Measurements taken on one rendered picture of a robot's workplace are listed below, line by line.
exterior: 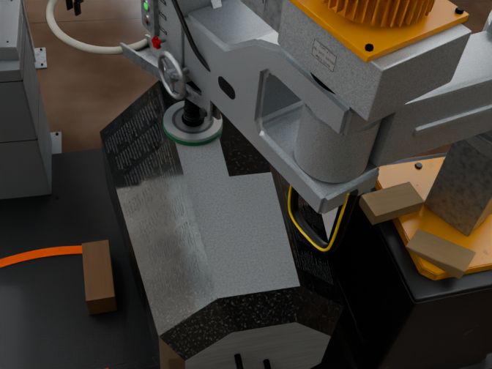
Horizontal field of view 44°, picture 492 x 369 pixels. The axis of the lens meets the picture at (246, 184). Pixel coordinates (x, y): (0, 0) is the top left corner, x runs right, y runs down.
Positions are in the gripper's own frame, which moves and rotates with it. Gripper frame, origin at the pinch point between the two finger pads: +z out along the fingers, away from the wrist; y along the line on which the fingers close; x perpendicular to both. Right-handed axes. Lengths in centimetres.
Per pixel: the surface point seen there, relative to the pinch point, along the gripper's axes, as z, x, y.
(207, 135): -7, -20, 95
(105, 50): -9.8, -17.3, 40.0
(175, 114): -6, -20, 79
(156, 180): 4, -41, 90
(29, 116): 32, -39, 11
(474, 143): -41, 9, 172
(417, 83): -88, -38, 161
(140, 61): -15, -16, 57
